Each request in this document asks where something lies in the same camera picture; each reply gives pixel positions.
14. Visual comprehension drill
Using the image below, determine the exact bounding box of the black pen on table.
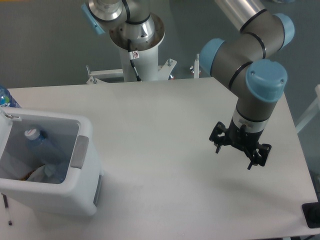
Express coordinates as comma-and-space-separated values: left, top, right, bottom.
1, 193, 13, 226

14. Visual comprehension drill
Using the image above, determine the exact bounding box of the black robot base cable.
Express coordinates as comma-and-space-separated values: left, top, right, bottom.
126, 38, 143, 82

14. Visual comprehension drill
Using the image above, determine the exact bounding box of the white tissue pack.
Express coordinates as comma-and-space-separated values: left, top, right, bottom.
26, 164, 56, 183

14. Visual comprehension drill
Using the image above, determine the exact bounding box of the white trash can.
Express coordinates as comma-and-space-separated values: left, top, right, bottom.
0, 107, 103, 216

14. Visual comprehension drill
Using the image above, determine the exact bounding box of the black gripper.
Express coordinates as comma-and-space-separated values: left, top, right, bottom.
209, 119, 272, 170

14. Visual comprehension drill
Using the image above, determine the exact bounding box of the white levelling foot bracket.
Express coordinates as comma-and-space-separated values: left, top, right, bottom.
189, 53, 201, 79

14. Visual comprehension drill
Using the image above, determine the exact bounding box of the black device at table corner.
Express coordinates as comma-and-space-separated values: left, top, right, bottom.
301, 202, 320, 229

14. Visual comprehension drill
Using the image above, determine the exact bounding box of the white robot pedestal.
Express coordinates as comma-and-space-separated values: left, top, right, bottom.
86, 13, 177, 84

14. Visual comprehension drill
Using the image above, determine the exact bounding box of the blue bottle at edge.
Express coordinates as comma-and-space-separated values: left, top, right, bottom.
0, 85, 21, 108

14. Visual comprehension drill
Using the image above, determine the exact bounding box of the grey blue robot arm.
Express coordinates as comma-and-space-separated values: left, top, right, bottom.
81, 0, 295, 166

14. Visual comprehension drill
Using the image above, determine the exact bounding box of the white frame at right edge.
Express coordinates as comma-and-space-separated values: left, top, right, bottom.
295, 84, 320, 133

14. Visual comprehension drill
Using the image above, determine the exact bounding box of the colourful trash in bin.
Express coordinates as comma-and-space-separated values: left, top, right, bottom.
20, 170, 36, 181

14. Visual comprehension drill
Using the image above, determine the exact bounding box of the clear plastic water bottle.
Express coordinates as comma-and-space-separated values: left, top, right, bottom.
24, 128, 70, 184

